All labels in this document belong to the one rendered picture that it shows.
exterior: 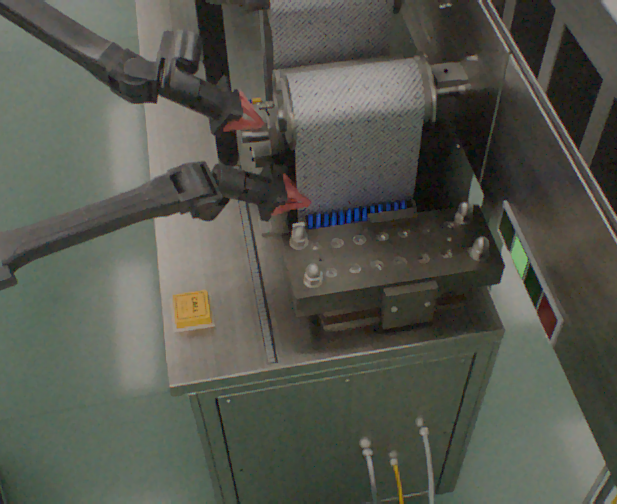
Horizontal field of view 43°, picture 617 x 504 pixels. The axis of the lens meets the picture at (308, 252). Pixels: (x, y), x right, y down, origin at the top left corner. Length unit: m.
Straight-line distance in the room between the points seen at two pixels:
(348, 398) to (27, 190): 1.91
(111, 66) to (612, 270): 0.85
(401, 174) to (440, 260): 0.18
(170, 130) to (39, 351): 1.06
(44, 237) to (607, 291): 0.87
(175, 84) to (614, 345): 0.80
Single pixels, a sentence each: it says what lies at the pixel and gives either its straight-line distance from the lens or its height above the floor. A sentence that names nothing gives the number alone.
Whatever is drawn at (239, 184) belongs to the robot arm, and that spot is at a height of 1.16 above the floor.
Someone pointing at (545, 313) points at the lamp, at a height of 1.19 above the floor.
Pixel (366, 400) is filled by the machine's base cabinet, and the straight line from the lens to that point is 1.70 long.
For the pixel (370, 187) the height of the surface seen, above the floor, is 1.08.
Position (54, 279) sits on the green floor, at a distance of 2.91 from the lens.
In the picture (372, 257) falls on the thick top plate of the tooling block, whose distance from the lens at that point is 1.50.
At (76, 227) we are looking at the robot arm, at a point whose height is 1.21.
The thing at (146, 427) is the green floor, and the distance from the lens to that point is 2.51.
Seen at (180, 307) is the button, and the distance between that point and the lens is 1.58.
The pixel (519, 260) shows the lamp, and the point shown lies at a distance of 1.34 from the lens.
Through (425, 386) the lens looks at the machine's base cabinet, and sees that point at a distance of 1.71.
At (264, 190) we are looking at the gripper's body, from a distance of 1.47.
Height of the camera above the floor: 2.19
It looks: 51 degrees down
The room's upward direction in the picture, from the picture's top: 1 degrees counter-clockwise
